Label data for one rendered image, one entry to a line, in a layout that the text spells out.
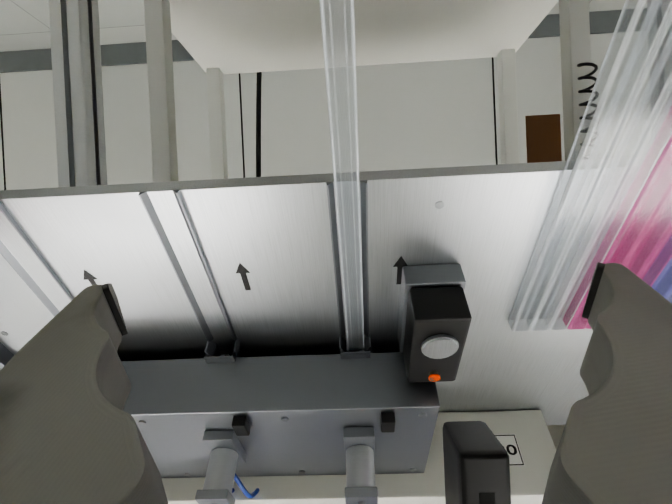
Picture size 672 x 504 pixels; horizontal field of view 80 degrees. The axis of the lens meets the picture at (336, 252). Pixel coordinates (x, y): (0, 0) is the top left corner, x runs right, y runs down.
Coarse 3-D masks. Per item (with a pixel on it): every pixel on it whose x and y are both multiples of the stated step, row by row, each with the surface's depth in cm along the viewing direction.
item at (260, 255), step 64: (0, 192) 25; (64, 192) 24; (128, 192) 24; (192, 192) 24; (256, 192) 24; (320, 192) 24; (384, 192) 24; (448, 192) 24; (512, 192) 24; (0, 256) 27; (64, 256) 27; (128, 256) 27; (192, 256) 27; (256, 256) 27; (320, 256) 27; (384, 256) 27; (448, 256) 27; (512, 256) 27; (0, 320) 32; (128, 320) 32; (192, 320) 32; (256, 320) 32; (320, 320) 32; (384, 320) 32; (448, 384) 39; (512, 384) 39; (576, 384) 39
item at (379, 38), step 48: (192, 0) 66; (240, 0) 66; (288, 0) 67; (384, 0) 68; (432, 0) 69; (480, 0) 69; (528, 0) 70; (192, 48) 81; (240, 48) 82; (288, 48) 83; (384, 48) 85; (432, 48) 86; (480, 48) 87
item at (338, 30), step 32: (320, 0) 16; (352, 0) 16; (352, 32) 17; (352, 64) 18; (352, 96) 19; (352, 128) 20; (352, 160) 21; (352, 192) 22; (352, 224) 24; (352, 256) 26; (352, 288) 28; (352, 320) 30
